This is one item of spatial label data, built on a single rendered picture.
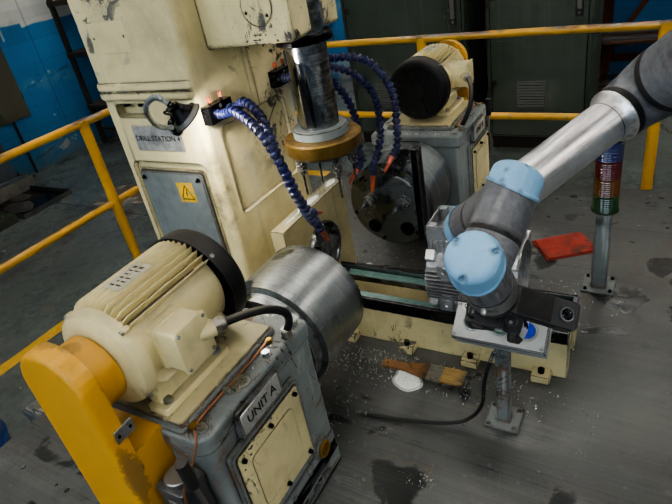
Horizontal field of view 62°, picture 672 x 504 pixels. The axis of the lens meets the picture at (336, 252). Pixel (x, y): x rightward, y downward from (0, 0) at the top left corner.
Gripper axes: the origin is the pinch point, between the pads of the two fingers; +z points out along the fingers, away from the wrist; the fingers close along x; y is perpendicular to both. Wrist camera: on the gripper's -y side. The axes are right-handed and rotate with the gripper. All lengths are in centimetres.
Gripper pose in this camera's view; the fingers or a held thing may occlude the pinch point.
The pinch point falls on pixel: (525, 328)
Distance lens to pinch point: 105.6
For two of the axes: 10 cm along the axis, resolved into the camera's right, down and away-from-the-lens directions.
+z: 4.2, 3.6, 8.4
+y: -8.7, -1.2, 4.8
